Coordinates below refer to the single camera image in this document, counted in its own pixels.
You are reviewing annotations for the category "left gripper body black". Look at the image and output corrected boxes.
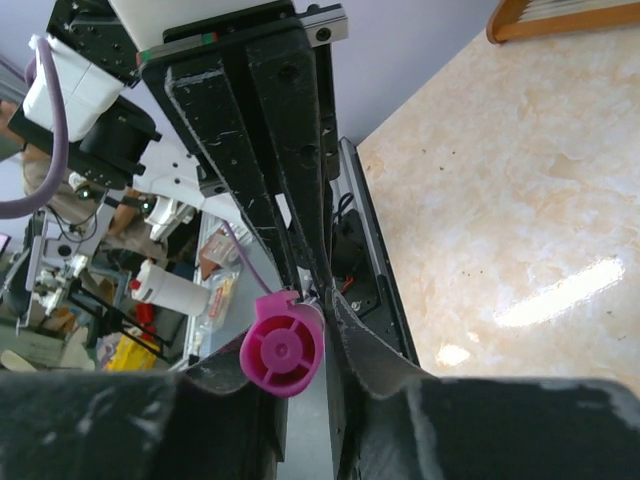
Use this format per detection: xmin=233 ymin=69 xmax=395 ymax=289
xmin=47 ymin=1 xmax=348 ymax=100

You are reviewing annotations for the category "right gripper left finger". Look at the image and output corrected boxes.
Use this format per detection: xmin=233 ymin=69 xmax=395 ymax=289
xmin=1 ymin=347 xmax=287 ymax=479

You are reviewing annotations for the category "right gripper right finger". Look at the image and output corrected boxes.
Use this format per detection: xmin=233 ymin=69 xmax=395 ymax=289
xmin=323 ymin=288 xmax=639 ymax=479

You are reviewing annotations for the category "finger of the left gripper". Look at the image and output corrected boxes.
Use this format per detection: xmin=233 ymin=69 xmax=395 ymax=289
xmin=139 ymin=52 xmax=300 ymax=291
xmin=247 ymin=29 xmax=332 ymax=298

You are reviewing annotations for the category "marker pen with magenta cap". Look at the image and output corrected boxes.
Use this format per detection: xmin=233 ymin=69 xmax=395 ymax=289
xmin=239 ymin=290 xmax=325 ymax=398

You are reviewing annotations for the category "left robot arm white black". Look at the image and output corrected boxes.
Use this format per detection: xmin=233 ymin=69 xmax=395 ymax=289
xmin=10 ymin=1 xmax=348 ymax=296

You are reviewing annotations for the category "white plastic bottle background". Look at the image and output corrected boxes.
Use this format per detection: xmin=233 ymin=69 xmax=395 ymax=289
xmin=129 ymin=260 xmax=211 ymax=316

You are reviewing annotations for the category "orange wooden shelf rack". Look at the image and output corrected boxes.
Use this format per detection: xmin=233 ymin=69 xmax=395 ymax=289
xmin=486 ymin=0 xmax=639 ymax=44

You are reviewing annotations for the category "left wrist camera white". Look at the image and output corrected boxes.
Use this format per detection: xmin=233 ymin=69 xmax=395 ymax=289
xmin=22 ymin=35 xmax=125 ymax=143

